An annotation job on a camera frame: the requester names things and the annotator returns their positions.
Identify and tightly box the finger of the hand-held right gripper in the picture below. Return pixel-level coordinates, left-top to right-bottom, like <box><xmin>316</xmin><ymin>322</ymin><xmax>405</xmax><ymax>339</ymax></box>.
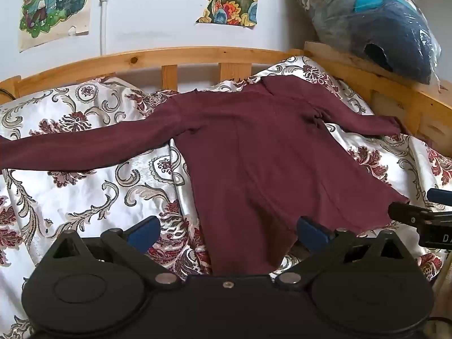
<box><xmin>388</xmin><ymin>201</ymin><xmax>452</xmax><ymax>227</ymax></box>
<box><xmin>426</xmin><ymin>188</ymin><xmax>452</xmax><ymax>204</ymax></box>

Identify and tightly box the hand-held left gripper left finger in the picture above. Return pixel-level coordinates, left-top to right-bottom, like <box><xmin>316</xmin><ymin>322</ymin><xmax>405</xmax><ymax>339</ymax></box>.
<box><xmin>52</xmin><ymin>215</ymin><xmax>179</xmax><ymax>288</ymax></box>

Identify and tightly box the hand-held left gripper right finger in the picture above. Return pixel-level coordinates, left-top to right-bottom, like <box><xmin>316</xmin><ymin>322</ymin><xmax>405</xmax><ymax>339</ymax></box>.
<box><xmin>275</xmin><ymin>215</ymin><xmax>405</xmax><ymax>285</ymax></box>

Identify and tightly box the maroon long-sleeve sweater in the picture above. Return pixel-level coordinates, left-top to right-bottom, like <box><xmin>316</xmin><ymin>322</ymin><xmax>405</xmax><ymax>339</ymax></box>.
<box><xmin>0</xmin><ymin>77</ymin><xmax>410</xmax><ymax>277</ymax></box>

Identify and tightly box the plastic bag of clothes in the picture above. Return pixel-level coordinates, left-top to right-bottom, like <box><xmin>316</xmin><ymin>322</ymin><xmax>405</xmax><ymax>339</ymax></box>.
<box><xmin>292</xmin><ymin>0</ymin><xmax>443</xmax><ymax>85</ymax></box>

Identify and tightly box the floral satin blanket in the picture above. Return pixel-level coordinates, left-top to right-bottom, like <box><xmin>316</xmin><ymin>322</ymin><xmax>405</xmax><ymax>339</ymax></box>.
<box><xmin>0</xmin><ymin>56</ymin><xmax>452</xmax><ymax>339</ymax></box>

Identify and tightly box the wooden bed frame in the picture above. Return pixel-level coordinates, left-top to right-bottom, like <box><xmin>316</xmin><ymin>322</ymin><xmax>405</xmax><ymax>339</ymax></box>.
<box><xmin>0</xmin><ymin>41</ymin><xmax>452</xmax><ymax>146</ymax></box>

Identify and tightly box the white wall pipe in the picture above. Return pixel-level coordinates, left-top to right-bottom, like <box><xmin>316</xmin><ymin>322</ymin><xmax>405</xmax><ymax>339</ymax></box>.
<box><xmin>99</xmin><ymin>0</ymin><xmax>108</xmax><ymax>55</ymax></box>

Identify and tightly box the cartoon figure wall poster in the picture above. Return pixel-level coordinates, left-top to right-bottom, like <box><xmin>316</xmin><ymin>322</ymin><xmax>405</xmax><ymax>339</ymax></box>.
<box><xmin>18</xmin><ymin>0</ymin><xmax>94</xmax><ymax>53</ymax></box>

